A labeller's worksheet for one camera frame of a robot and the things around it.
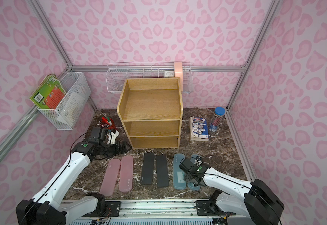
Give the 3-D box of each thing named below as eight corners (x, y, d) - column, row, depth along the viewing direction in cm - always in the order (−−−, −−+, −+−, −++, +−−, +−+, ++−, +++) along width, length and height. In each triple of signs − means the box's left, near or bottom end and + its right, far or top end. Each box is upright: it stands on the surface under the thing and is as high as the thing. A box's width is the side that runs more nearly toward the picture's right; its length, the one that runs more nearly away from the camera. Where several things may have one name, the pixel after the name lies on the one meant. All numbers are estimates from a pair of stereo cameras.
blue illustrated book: (190, 140, 102) (191, 138, 99) (188, 119, 115) (188, 116, 112) (210, 140, 102) (211, 138, 99) (205, 119, 115) (206, 116, 112)
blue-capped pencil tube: (208, 130, 106) (214, 114, 92) (210, 121, 111) (216, 105, 97) (216, 133, 104) (224, 117, 91) (218, 123, 110) (225, 107, 96)
